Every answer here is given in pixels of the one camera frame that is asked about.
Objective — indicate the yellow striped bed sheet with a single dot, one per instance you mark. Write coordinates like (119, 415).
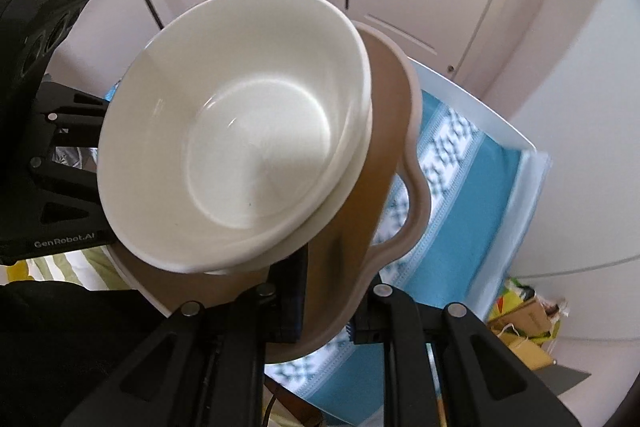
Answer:
(60, 267)

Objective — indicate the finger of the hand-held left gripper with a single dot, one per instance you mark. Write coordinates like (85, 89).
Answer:
(65, 192)
(70, 117)

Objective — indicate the colourful paper bag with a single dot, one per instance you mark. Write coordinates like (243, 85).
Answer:
(515, 294)

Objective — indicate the cream ceramic bowl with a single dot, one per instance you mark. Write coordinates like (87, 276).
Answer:
(352, 172)
(250, 132)

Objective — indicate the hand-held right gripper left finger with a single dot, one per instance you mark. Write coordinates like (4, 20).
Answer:
(292, 302)

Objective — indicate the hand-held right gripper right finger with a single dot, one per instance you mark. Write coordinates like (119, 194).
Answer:
(372, 322)

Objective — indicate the blue patterned tablecloth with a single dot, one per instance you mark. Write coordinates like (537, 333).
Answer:
(465, 187)

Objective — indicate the beige plastic basin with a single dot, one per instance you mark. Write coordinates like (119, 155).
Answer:
(385, 132)

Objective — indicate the cardboard box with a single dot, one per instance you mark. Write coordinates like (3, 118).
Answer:
(530, 322)

